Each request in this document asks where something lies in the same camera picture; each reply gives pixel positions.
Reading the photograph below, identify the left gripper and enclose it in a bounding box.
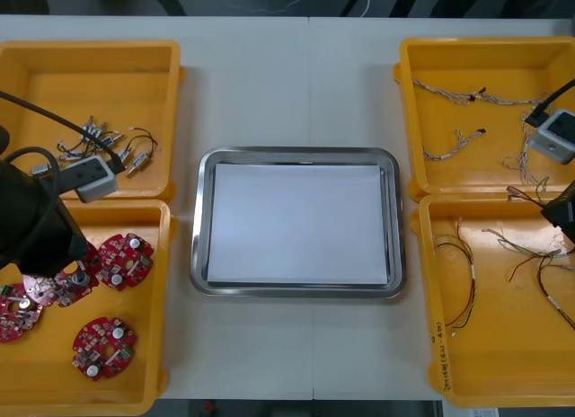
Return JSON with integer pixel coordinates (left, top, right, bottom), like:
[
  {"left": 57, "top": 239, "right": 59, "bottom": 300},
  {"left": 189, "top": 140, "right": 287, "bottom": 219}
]
[{"left": 20, "top": 195, "right": 90, "bottom": 275}]

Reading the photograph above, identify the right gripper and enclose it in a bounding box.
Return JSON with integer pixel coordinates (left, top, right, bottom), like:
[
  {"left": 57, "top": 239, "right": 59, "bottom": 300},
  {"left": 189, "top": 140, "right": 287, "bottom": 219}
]
[{"left": 540, "top": 179, "right": 575, "bottom": 245}]

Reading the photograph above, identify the round red circuit board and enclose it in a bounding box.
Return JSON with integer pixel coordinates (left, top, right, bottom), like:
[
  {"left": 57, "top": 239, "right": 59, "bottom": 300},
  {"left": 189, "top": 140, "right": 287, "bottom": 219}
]
[
  {"left": 0, "top": 281, "right": 46, "bottom": 344},
  {"left": 71, "top": 316, "right": 138, "bottom": 382},
  {"left": 96, "top": 232, "right": 156, "bottom": 292},
  {"left": 22, "top": 244, "right": 101, "bottom": 308}
]

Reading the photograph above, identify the steel tray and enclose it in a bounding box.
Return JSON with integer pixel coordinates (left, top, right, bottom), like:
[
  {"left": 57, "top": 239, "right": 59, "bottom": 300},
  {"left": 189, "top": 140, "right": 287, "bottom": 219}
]
[{"left": 188, "top": 146, "right": 408, "bottom": 300}]

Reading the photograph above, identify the red black green-yellow harness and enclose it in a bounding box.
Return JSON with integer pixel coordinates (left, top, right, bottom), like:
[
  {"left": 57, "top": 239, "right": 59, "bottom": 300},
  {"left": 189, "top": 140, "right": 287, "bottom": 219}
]
[{"left": 432, "top": 217, "right": 478, "bottom": 340}]

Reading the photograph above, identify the yellow-orange plastic bin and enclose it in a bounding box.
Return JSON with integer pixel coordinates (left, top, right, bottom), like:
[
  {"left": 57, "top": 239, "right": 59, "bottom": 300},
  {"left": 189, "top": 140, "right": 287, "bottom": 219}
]
[
  {"left": 394, "top": 35, "right": 575, "bottom": 200},
  {"left": 0, "top": 40, "right": 186, "bottom": 201},
  {"left": 0, "top": 199, "right": 179, "bottom": 417},
  {"left": 411, "top": 192, "right": 575, "bottom": 409}
]

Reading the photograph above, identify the pile of metal solenoids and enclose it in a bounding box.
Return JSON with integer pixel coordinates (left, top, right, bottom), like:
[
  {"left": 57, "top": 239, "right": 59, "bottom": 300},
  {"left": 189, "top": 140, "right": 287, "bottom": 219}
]
[{"left": 31, "top": 114, "right": 161, "bottom": 180}]

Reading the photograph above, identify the white paper sheet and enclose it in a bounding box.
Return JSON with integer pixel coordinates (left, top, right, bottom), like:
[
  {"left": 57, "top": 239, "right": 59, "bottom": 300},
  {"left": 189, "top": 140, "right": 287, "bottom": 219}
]
[{"left": 206, "top": 163, "right": 391, "bottom": 286}]

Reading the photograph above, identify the grey twisted wire harness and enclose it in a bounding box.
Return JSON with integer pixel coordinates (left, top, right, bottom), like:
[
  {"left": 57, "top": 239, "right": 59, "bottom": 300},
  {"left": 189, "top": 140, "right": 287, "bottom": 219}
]
[{"left": 481, "top": 227, "right": 575, "bottom": 272}]

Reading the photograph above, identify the red black wire harness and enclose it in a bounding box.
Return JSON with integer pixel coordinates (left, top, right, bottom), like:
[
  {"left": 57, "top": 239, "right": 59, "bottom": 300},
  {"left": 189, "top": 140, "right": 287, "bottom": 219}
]
[{"left": 507, "top": 250, "right": 575, "bottom": 332}]

